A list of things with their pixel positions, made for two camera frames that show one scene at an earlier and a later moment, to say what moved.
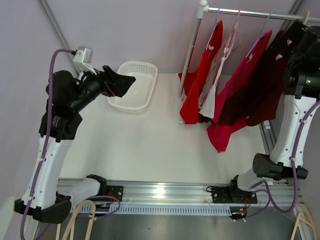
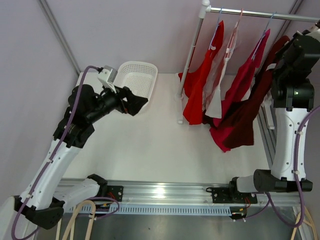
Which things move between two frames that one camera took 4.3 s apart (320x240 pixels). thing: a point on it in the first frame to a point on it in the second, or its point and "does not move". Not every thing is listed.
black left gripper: (111, 83) to (134, 103)
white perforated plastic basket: (136, 99) does not move
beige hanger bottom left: (72, 220) does not move
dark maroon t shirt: (257, 95) to (238, 116)
